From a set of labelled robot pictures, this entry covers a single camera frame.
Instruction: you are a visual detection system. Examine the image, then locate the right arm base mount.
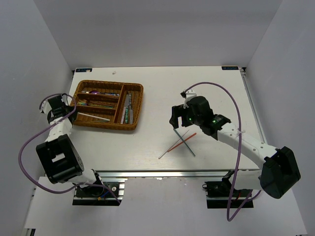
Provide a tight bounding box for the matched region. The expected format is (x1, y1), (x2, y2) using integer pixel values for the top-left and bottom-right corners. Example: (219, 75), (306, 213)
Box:
(202, 170), (250, 209)

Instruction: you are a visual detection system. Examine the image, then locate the purple bowl spoon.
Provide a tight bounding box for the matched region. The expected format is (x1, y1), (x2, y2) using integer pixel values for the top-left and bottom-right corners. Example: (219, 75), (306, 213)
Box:
(81, 90), (120, 97)

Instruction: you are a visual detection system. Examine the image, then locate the knife with pink handle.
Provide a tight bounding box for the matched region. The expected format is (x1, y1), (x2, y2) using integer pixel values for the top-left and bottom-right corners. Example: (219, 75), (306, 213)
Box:
(121, 93), (129, 124)

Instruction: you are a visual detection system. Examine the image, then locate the blue table sticker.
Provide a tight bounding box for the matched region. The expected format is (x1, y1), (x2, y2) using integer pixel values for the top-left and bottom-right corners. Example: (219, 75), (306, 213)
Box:
(75, 68), (93, 73)
(221, 66), (239, 70)

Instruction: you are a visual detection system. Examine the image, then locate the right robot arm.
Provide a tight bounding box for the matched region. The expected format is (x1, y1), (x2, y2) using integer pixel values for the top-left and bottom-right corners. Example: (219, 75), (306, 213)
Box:
(169, 96), (301, 199)

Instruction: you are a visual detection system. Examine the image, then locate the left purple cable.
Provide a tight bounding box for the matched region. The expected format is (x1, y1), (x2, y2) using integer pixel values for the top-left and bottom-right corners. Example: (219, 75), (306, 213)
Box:
(18, 92), (121, 205)

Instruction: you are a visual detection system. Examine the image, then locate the right blue table sticker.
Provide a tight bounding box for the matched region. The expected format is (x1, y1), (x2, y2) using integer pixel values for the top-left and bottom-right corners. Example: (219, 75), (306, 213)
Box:
(221, 66), (239, 70)

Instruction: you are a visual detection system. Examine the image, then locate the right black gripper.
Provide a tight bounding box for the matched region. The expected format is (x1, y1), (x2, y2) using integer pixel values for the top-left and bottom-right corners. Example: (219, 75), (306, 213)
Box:
(169, 104), (202, 129)

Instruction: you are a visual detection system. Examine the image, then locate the orange white chopstick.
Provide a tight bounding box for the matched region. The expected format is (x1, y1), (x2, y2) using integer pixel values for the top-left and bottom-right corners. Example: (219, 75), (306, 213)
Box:
(158, 133), (197, 159)

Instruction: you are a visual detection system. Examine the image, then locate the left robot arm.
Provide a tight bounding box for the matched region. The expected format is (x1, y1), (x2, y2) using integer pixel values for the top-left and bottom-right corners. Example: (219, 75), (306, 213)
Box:
(36, 95), (104, 196)

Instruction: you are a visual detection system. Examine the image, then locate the left blue table sticker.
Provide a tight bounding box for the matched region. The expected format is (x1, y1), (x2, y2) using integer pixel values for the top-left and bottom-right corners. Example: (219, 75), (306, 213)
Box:
(75, 68), (93, 73)

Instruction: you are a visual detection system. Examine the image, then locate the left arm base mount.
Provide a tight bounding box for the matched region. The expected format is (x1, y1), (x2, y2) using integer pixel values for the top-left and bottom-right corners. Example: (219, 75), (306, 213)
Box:
(72, 178), (125, 206)

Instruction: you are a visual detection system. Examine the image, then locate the knife with green handle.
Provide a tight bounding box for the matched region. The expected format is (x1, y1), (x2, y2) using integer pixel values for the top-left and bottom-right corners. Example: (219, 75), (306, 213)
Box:
(125, 91), (132, 124)

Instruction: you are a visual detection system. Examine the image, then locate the aluminium table rail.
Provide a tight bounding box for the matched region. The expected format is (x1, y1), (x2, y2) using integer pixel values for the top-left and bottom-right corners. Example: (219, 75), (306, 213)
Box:
(239, 67), (267, 143)

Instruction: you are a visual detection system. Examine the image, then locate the woven wicker cutlery basket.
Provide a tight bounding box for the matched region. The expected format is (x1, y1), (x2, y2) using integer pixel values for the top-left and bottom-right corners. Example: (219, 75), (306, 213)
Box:
(73, 80), (144, 131)

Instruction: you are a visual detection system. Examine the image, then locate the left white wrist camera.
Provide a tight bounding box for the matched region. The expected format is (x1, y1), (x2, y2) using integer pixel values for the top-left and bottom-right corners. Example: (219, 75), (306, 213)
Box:
(39, 98), (52, 115)

